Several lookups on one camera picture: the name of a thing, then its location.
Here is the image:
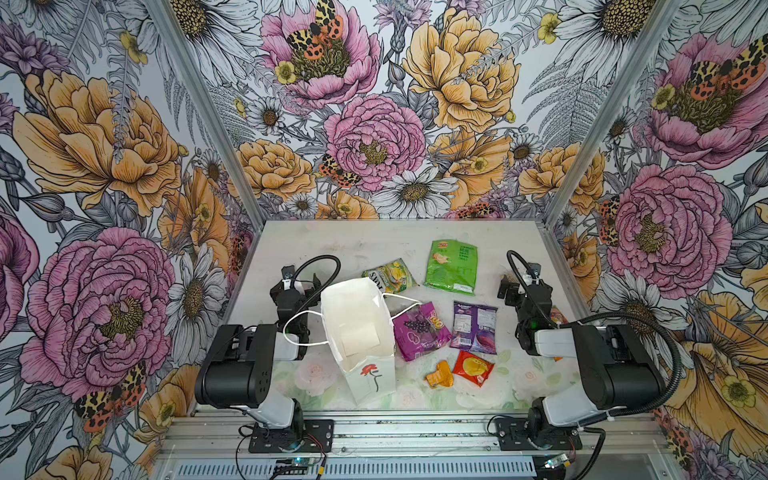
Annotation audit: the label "white slotted cable duct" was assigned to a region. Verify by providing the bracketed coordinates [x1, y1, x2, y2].
[164, 456, 536, 479]

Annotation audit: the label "left aluminium corner post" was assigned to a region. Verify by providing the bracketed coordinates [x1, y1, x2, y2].
[141, 0, 268, 232]

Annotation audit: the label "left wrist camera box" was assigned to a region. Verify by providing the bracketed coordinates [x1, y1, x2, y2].
[281, 265, 296, 281]

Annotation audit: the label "small orange snack packet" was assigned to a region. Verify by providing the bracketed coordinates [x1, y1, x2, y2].
[426, 360, 454, 389]

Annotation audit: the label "right aluminium corner post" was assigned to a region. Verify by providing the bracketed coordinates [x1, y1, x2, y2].
[543, 0, 685, 229]

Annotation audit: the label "small green circuit board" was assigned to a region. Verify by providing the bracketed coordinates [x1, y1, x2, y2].
[543, 453, 571, 469]

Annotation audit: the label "aluminium front rail frame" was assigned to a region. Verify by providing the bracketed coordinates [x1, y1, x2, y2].
[156, 409, 668, 470]

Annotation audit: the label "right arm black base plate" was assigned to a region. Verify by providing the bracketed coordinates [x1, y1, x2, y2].
[488, 416, 583, 451]

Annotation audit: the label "purple white snack bag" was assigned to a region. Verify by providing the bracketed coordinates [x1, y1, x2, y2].
[450, 301, 497, 355]

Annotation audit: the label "aluminium corner post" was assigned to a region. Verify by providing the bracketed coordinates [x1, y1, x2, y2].
[543, 0, 685, 229]
[141, 0, 268, 232]

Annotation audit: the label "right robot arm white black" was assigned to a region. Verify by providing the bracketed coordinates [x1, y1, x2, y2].
[498, 277, 667, 448]

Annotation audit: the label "red yellow snack packet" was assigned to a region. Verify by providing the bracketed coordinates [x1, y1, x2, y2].
[452, 351, 494, 387]

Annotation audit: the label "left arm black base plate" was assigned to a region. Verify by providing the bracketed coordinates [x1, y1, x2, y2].
[248, 420, 335, 454]

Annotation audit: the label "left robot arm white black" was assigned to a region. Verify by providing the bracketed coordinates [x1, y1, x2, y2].
[194, 279, 320, 437]

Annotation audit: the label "magenta snack bag yellow letters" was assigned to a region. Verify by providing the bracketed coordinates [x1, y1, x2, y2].
[393, 302, 452, 362]

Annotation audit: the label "Fox's red fruit candy bag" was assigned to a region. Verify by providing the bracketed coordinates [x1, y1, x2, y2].
[550, 306, 569, 326]

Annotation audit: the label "white paper bag red flower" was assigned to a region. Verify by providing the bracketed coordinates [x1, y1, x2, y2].
[283, 277, 421, 407]

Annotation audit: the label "green Lays chips bag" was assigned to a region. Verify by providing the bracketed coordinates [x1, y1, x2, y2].
[425, 239, 479, 295]

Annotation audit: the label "right black corrugated cable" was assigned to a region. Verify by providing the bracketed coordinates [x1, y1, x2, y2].
[506, 250, 683, 416]

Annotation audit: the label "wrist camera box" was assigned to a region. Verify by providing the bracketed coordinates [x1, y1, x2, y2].
[281, 265, 296, 281]
[523, 263, 541, 285]

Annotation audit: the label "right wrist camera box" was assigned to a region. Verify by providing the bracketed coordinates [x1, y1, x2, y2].
[523, 263, 541, 285]

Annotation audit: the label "Fox's spring tea candy bag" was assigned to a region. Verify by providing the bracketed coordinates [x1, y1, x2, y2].
[361, 258, 418, 294]

